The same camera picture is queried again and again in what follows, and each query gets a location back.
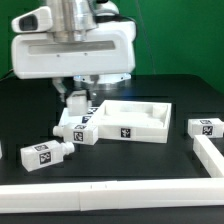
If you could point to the white sheet with tags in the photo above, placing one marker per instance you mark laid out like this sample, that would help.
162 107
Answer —
78 119

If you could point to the white front fence bar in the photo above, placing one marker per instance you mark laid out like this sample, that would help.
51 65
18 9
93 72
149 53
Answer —
87 196

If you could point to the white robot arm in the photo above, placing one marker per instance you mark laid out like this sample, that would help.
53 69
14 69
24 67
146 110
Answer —
67 38

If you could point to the white square table top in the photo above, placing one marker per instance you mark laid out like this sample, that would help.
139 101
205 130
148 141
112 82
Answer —
133 121

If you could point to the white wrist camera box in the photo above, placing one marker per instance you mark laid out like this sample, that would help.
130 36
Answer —
39 20

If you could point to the white block at left edge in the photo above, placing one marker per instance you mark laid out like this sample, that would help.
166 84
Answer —
0 149

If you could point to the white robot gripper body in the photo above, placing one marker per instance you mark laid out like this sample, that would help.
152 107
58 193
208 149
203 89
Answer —
108 49

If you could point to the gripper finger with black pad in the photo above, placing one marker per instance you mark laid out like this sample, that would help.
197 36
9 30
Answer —
58 84

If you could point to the white fence bar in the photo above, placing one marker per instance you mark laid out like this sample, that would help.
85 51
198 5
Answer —
87 196
209 156

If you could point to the white right fence bar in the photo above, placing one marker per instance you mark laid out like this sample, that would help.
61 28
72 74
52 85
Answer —
209 156

